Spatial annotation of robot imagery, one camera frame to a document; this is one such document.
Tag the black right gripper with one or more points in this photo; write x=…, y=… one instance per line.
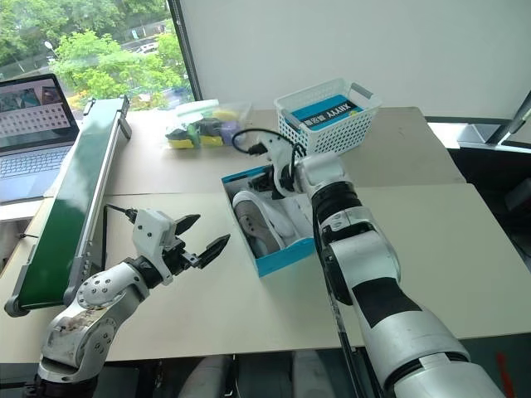
x=263, y=178

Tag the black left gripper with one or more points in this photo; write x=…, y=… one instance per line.
x=176, y=259

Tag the white sneaker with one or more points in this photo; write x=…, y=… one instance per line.
x=253, y=224

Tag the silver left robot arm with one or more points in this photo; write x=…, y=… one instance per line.
x=99, y=298

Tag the blue white shoe box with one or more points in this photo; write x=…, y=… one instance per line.
x=286, y=257

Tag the blue printed box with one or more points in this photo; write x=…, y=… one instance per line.
x=327, y=110

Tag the green conveyor belt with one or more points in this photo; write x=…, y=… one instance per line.
x=62, y=207

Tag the purple sponge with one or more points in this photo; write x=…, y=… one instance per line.
x=230, y=132

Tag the black and yellow sponge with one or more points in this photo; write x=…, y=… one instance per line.
x=211, y=134
x=180, y=141

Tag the clear plastic bag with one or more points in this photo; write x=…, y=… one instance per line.
x=245, y=108

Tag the green sponge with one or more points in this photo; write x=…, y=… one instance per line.
x=194, y=134

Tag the white plastic basket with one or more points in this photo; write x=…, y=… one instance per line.
x=332, y=132

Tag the grey rounded shape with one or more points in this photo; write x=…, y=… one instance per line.
x=205, y=377

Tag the grey open laptop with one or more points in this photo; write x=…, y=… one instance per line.
x=33, y=153

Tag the red strip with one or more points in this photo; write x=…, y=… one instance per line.
x=504, y=369

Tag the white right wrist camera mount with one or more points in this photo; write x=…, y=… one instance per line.
x=282, y=157

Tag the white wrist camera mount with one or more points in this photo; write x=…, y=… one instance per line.
x=151, y=236
x=282, y=157

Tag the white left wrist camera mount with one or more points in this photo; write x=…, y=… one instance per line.
x=151, y=236

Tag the black window frame post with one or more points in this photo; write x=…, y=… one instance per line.
x=184, y=45

